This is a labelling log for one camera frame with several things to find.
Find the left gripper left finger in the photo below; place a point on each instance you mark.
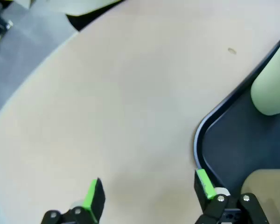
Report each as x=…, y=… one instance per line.
x=94, y=200

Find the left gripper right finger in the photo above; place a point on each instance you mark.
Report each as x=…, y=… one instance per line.
x=204, y=186

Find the pale green plastic cup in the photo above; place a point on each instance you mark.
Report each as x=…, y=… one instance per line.
x=273, y=88

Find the brown paper cup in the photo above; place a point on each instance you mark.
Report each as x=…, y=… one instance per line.
x=270, y=184

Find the black plastic serving tray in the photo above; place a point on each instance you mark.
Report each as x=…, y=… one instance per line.
x=224, y=151

